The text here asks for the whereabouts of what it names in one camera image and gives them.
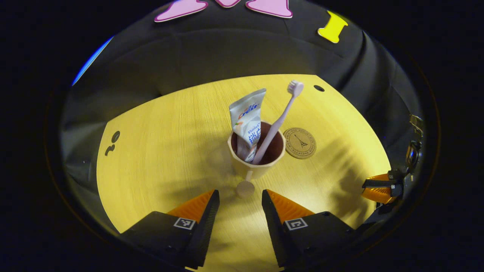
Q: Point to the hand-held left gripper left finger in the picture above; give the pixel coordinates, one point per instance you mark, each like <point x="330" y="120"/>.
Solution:
<point x="204" y="226"/>

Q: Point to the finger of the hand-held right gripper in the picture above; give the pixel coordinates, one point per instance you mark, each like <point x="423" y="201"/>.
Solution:
<point x="378" y="194"/>
<point x="378" y="183"/>

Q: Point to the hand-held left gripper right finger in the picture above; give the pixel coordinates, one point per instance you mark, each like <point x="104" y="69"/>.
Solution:
<point x="274" y="226"/>

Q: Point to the round brown coaster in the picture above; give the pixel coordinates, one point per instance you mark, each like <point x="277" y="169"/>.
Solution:
<point x="300" y="142"/>

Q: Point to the pink toothbrush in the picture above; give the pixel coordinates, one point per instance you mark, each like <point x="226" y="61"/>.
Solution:
<point x="280" y="119"/>

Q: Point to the white toothpaste tube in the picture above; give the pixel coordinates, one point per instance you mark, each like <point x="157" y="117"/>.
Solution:
<point x="247" y="113"/>

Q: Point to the wooden desktop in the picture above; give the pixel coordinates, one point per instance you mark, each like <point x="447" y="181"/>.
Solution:
<point x="170" y="151"/>

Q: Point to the black backdrop cloth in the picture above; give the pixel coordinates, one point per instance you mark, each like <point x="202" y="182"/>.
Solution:
<point x="211" y="56"/>

